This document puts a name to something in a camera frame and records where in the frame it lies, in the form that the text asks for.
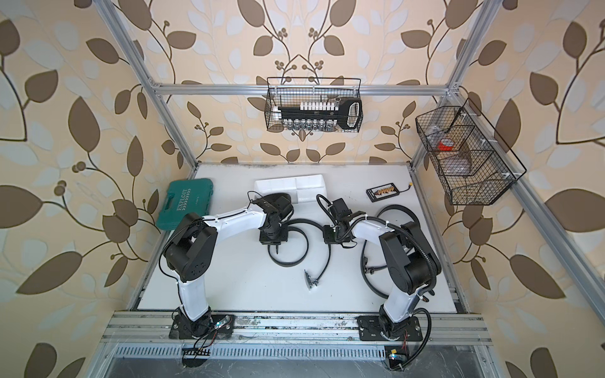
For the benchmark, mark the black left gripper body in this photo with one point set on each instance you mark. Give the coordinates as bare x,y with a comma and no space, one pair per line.
277,235

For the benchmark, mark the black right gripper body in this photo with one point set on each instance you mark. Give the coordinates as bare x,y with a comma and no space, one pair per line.
334,235

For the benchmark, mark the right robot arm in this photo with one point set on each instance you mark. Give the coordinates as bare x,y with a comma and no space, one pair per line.
410,260

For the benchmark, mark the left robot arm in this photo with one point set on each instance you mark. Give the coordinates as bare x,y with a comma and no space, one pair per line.
190,249

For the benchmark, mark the white divided storage box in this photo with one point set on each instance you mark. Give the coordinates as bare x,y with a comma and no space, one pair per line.
302,189

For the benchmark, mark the black parallel charging board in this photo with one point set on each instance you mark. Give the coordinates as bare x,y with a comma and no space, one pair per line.
383,192

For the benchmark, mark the green tool case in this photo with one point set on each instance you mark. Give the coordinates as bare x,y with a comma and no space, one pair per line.
184,197

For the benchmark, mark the black socket holder set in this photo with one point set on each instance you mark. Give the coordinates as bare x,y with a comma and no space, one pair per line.
333,115

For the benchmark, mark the red item in basket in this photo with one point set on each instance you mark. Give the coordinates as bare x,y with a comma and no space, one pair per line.
446,145

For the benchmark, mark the back wire basket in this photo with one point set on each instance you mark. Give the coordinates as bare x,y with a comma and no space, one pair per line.
289,90

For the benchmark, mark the wire basket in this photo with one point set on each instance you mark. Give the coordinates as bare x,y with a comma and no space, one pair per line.
482,166
289,90

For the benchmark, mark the right wire basket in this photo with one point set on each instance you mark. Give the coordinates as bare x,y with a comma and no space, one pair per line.
482,166

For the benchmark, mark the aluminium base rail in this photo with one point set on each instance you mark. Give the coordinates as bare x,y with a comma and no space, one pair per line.
448,329

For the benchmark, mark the aluminium frame post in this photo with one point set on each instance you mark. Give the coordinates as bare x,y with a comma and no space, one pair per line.
109,15

